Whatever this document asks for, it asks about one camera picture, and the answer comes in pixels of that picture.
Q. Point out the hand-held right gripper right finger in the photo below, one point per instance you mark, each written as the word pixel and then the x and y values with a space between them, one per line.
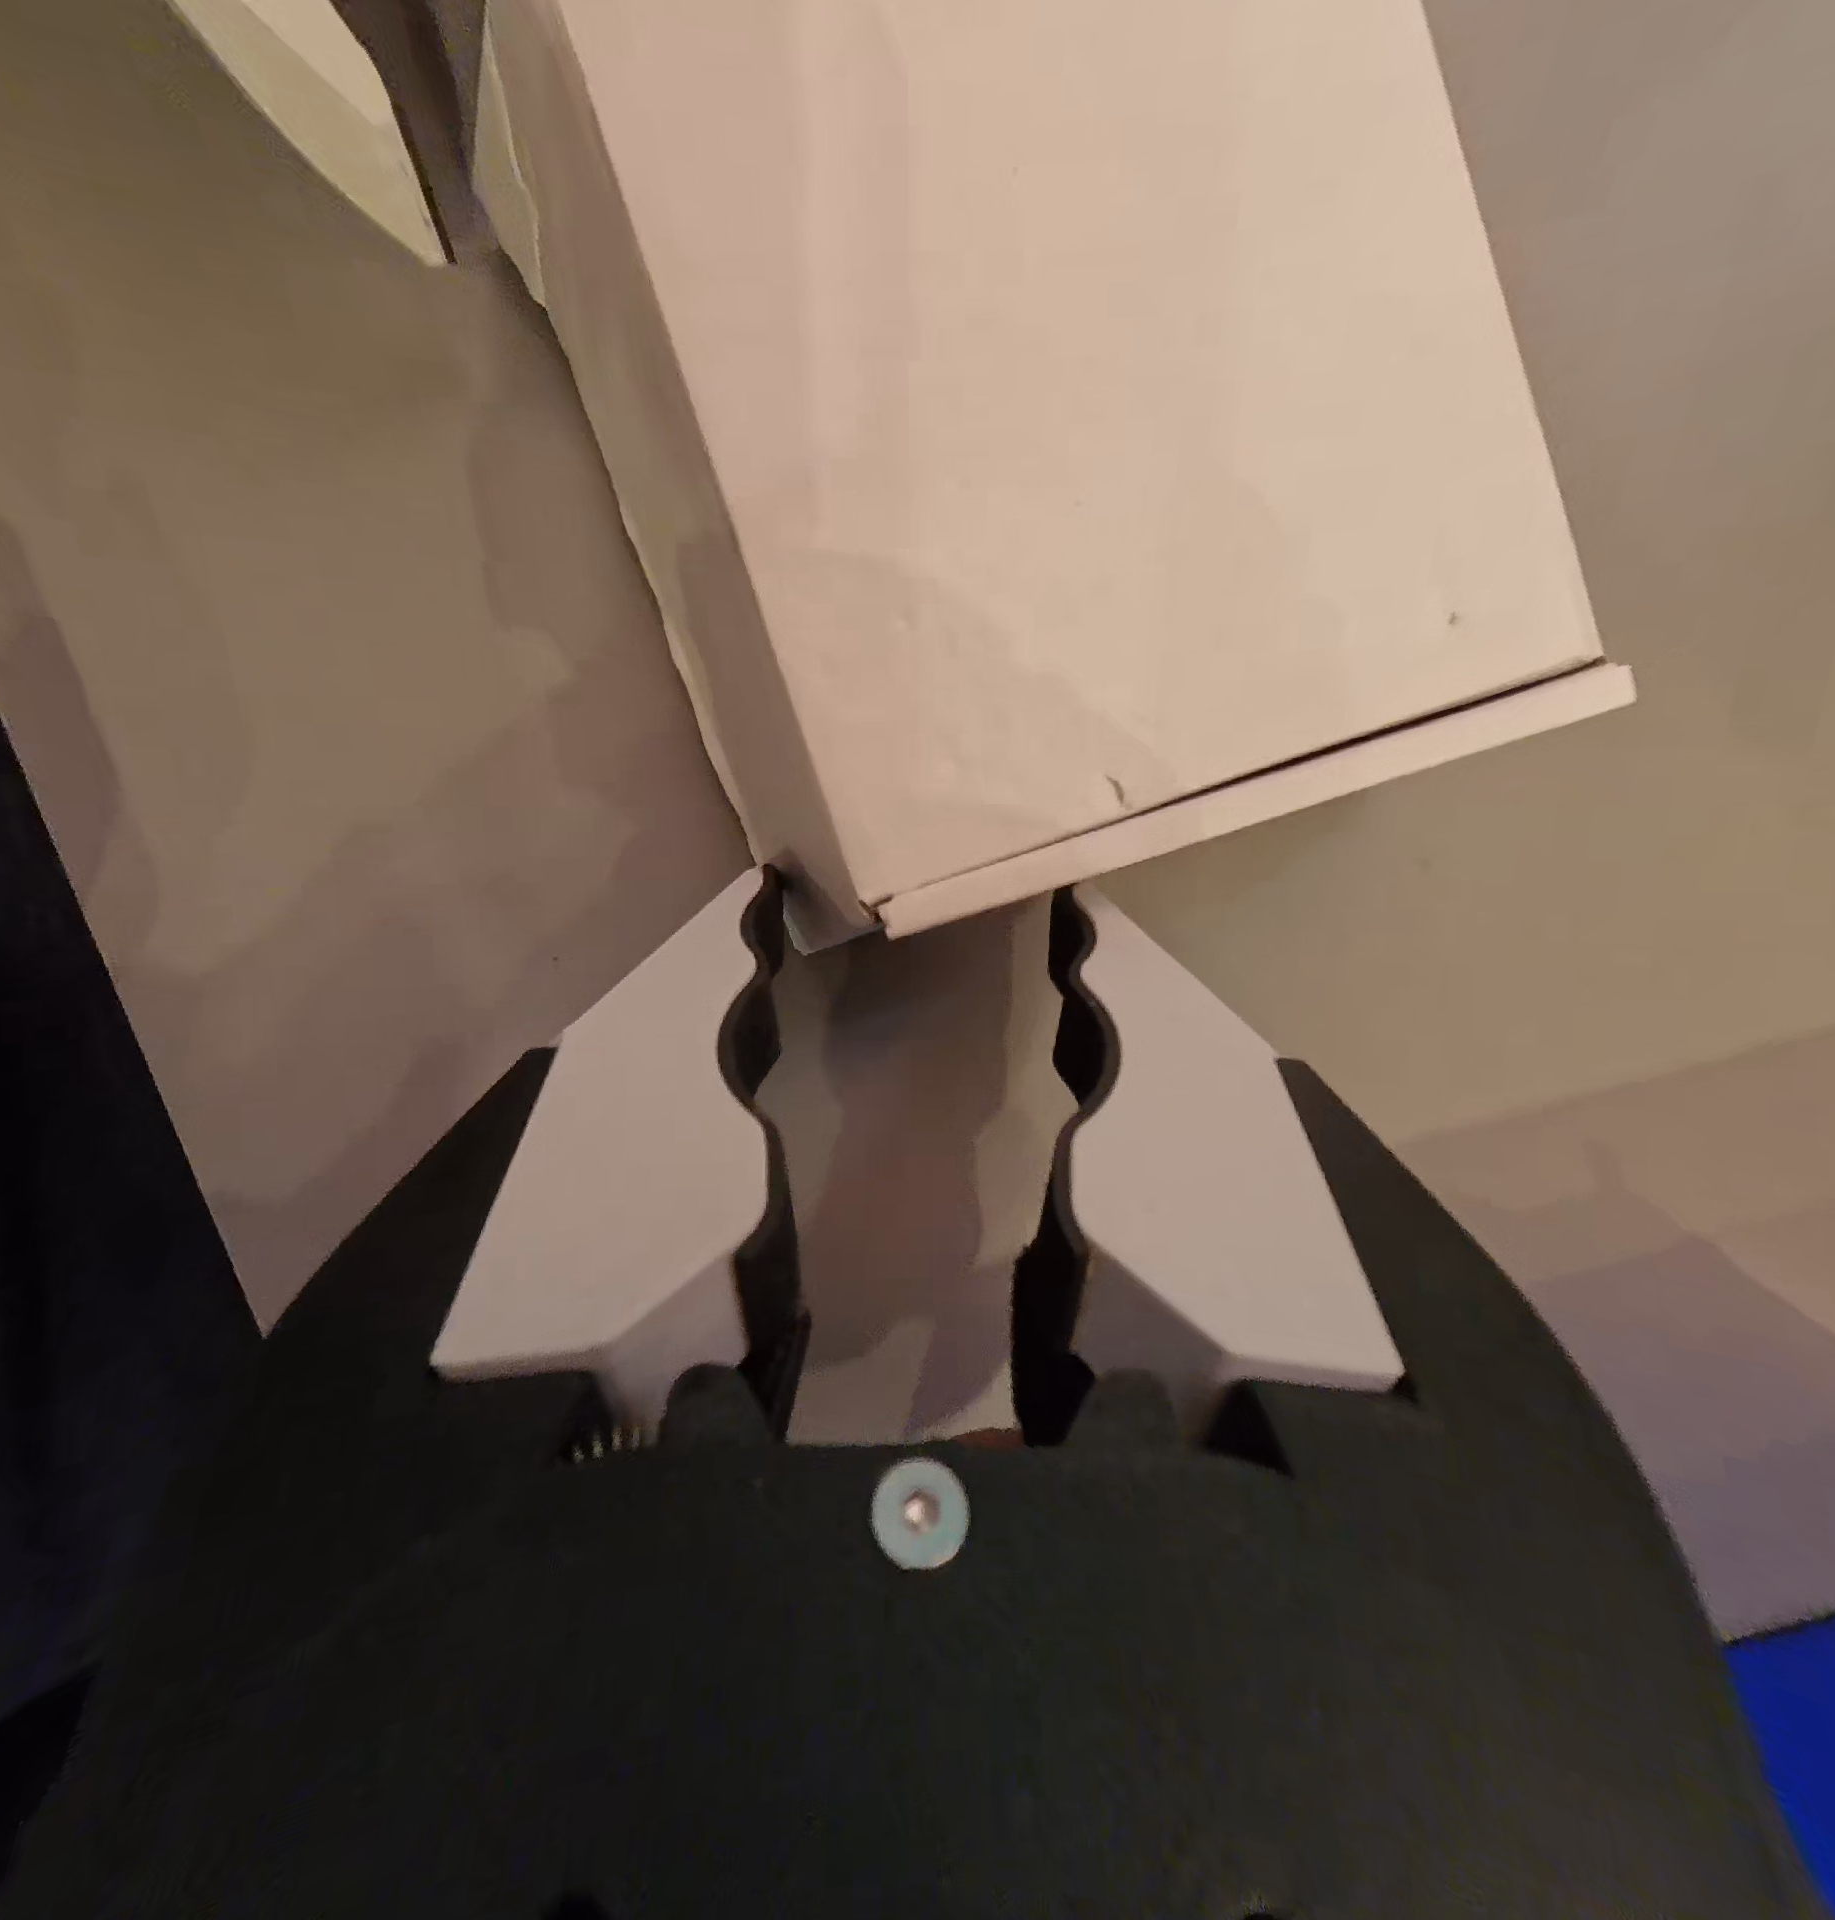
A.
pixel 1232 1215

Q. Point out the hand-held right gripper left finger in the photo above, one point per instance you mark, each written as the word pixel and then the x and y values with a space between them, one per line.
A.
pixel 618 1201

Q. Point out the white cardboard box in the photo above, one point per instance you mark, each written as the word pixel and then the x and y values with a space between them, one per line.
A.
pixel 1082 451

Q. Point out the blue plastic bin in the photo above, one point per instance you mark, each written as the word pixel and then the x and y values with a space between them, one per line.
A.
pixel 1818 1771

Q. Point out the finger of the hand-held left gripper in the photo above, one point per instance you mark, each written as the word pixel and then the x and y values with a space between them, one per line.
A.
pixel 302 91

